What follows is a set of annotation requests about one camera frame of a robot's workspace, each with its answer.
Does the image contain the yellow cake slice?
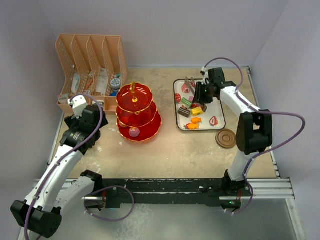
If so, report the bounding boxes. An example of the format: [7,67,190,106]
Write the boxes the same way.
[191,107,204,117]

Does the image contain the white blue tube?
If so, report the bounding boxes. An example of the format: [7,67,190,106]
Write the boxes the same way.
[71,72,80,94]

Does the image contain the chocolate cake slice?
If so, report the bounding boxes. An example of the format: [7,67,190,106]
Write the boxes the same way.
[177,107,191,118]

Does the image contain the peach desk file organizer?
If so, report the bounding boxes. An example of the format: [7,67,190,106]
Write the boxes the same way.
[55,34,128,115]

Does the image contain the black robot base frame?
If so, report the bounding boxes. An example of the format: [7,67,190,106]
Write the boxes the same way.
[81,170,253,210]

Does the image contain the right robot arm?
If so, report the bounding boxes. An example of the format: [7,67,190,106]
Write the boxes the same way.
[193,67,273,196]

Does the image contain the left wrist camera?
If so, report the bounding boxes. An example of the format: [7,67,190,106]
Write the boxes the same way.
[67,95,88,119]

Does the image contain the upper orange fish pastry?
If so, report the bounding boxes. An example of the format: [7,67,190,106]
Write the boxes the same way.
[191,117,202,124]

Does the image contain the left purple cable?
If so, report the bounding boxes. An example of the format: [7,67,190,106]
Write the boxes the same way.
[23,93,104,240]

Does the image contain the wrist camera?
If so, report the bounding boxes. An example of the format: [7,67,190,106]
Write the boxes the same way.
[67,95,88,119]
[200,66,210,85]

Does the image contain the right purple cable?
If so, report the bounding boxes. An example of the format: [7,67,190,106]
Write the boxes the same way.
[203,57,306,181]

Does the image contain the orange fish pastry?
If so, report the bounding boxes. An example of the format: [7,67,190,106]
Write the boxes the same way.
[191,117,202,124]
[185,123,199,130]

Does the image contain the pink peach pastry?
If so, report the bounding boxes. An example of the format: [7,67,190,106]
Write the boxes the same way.
[118,122,127,128]

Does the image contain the purple cable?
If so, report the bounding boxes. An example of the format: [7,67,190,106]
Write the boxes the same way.
[203,57,306,181]
[23,93,104,240]

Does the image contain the red three-tier cake stand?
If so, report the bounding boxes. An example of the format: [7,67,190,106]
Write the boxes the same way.
[115,82,162,142]

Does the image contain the small carton box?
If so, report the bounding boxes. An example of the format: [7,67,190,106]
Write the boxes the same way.
[58,93,70,105]

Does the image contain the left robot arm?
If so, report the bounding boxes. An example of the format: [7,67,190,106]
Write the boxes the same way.
[10,105,108,240]

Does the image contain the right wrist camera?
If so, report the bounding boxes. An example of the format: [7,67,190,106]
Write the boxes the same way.
[200,66,210,85]

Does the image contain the pink heart cake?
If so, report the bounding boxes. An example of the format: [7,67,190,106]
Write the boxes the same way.
[181,83,191,94]

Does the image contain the left brown round coaster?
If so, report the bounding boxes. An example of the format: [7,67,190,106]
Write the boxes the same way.
[215,129,236,149]

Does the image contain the lower orange fish pastry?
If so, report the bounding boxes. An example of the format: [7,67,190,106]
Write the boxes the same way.
[185,123,199,130]

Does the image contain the green striped cake slice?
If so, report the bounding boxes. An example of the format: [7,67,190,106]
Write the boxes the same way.
[180,97,192,109]

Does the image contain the white strawberry enamel tray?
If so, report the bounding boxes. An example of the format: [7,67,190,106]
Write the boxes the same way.
[173,79,226,132]

